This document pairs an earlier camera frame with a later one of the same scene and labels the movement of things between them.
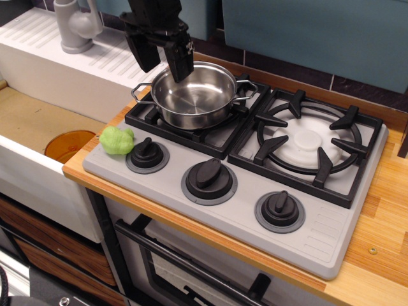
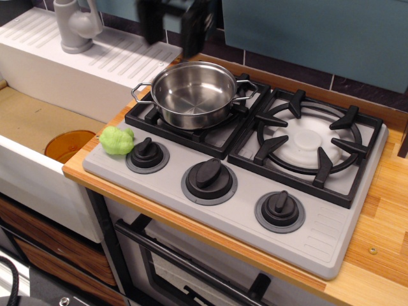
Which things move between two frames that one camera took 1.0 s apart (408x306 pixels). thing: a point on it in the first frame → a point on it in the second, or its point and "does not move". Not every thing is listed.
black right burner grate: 311,141 does not move
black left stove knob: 148,157 does not move
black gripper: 160,20 → 196,21
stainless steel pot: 204,100 does not move
